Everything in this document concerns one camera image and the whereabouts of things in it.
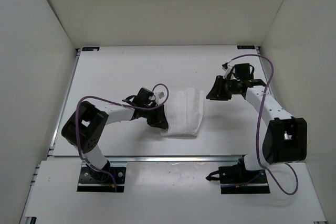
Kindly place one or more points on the white skirt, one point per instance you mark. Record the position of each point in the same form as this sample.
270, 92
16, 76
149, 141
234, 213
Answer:
184, 113

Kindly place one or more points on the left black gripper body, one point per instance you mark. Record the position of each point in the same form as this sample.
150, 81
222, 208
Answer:
151, 105

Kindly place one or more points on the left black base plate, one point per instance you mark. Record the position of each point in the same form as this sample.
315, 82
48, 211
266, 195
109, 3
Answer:
90, 181

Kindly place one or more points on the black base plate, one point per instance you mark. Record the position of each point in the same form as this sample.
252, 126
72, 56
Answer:
90, 181
237, 180

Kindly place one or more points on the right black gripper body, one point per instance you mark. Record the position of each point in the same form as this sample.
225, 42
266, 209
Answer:
232, 85

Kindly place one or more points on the left blue corner label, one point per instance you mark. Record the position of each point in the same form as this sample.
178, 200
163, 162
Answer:
90, 49

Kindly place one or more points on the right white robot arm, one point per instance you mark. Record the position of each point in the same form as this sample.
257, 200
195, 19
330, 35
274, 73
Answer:
285, 139

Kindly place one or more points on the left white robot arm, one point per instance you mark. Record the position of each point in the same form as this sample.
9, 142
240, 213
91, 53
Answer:
84, 128

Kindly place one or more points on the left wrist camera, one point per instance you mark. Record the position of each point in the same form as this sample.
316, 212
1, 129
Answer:
160, 94

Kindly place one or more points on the blue corner label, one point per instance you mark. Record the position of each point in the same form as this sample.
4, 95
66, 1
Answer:
245, 47
90, 49

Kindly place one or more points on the right blue corner label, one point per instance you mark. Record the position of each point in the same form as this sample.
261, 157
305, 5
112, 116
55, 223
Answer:
245, 47

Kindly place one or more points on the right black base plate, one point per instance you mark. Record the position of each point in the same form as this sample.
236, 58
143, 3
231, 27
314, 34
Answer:
237, 180

